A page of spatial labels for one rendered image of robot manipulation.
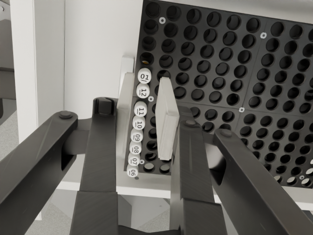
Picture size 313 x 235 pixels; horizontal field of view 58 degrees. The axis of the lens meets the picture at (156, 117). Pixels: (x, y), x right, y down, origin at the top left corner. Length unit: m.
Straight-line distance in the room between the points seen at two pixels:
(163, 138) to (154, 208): 1.37
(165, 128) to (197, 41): 0.13
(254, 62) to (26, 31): 0.20
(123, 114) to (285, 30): 0.19
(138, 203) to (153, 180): 1.15
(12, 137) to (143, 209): 0.72
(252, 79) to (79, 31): 0.19
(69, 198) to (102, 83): 1.22
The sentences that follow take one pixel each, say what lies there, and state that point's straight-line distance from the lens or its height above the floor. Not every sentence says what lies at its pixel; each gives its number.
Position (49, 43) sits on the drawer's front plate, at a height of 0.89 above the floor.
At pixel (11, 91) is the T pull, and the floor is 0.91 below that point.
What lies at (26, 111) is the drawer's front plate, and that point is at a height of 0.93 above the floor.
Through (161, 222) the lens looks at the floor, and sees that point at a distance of 1.65.
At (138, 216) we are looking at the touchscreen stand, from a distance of 1.56.
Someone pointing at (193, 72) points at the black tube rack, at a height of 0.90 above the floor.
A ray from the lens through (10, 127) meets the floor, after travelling 1.43.
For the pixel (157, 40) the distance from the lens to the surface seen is 0.26.
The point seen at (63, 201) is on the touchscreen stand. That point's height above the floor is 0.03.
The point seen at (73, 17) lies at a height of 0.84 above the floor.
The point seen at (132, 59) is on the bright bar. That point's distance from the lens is 0.32.
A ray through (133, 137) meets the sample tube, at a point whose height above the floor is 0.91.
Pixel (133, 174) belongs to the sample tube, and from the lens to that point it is 0.30.
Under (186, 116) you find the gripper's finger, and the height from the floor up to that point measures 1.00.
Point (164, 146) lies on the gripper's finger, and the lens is 0.16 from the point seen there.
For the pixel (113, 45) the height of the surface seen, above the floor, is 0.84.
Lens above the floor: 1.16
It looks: 65 degrees down
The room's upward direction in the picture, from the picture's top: 174 degrees clockwise
